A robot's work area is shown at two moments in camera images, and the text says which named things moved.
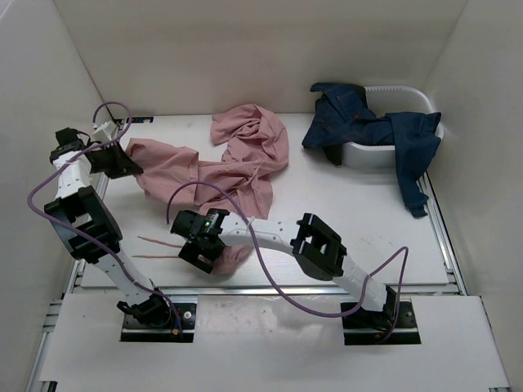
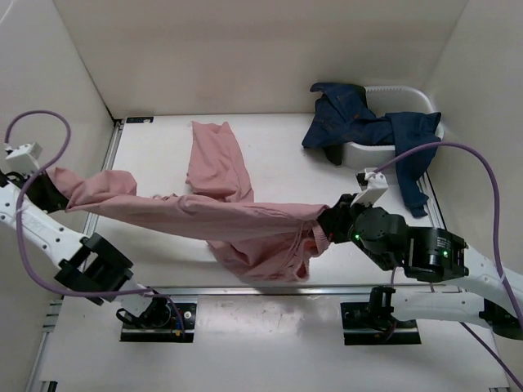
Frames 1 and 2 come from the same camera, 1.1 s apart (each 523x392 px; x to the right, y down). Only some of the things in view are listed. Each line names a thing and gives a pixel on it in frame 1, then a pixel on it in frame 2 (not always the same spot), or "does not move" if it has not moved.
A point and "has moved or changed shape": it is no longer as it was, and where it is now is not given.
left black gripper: [123, 166] -> [53, 199]
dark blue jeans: [342, 115] does not move
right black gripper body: [194, 247] -> [341, 228]
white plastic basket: [388, 100] does not move
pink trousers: [255, 145] has moved or changed shape
